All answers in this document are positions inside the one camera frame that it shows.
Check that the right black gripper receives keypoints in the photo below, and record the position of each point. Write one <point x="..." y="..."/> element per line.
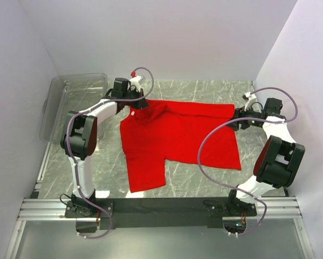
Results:
<point x="240" y="113"/>

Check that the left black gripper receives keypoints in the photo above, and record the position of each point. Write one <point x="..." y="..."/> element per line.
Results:
<point x="141" y="104"/>

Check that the red t shirt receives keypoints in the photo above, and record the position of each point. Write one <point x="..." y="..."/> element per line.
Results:
<point x="166" y="130"/>

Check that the clear plastic bin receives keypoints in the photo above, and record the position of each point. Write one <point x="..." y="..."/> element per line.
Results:
<point x="74" y="92"/>

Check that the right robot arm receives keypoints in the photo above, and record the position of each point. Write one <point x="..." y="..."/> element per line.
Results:
<point x="279" y="159"/>

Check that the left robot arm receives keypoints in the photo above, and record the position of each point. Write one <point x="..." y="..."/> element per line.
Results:
<point x="79" y="138"/>

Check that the black base beam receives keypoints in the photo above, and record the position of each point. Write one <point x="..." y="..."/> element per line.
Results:
<point x="159" y="212"/>

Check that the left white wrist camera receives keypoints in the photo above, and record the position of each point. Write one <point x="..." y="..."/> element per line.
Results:
<point x="136" y="80"/>

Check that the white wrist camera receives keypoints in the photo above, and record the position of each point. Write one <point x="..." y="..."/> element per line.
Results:
<point x="136" y="80"/>
<point x="250" y="99"/>

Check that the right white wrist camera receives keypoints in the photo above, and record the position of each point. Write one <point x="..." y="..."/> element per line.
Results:
<point x="250" y="99"/>

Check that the aluminium rail frame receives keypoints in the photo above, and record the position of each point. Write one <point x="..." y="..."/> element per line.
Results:
<point x="43" y="232"/>

